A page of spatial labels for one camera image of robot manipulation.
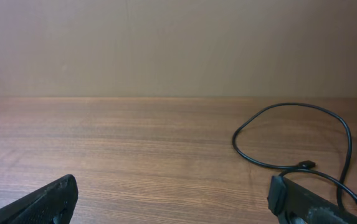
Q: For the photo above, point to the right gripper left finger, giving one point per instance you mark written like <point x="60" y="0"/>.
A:
<point x="52" y="203"/>

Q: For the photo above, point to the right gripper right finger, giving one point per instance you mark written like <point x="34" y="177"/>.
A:
<point x="291" y="203"/>

